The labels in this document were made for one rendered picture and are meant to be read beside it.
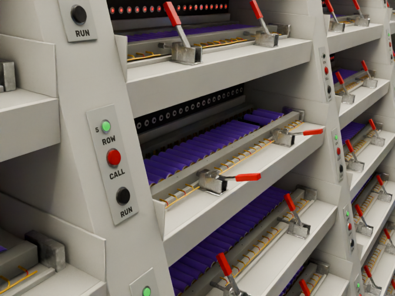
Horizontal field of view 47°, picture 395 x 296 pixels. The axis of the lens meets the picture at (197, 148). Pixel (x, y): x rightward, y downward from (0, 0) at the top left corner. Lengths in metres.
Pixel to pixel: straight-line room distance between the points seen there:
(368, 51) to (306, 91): 0.70
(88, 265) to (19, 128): 0.16
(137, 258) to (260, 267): 0.37
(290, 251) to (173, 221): 0.36
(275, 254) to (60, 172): 0.52
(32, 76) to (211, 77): 0.29
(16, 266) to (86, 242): 0.07
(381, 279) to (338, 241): 0.44
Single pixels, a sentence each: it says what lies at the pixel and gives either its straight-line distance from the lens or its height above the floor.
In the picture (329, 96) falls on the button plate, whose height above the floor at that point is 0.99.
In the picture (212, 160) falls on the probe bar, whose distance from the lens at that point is 0.73.
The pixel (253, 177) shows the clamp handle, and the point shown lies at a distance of 0.63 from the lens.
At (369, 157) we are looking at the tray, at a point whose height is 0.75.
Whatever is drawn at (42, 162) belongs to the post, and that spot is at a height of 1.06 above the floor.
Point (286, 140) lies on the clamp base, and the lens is 0.89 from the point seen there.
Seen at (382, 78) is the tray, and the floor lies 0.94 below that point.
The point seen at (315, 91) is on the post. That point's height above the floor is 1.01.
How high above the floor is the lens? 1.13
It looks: 11 degrees down
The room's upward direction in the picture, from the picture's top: 12 degrees counter-clockwise
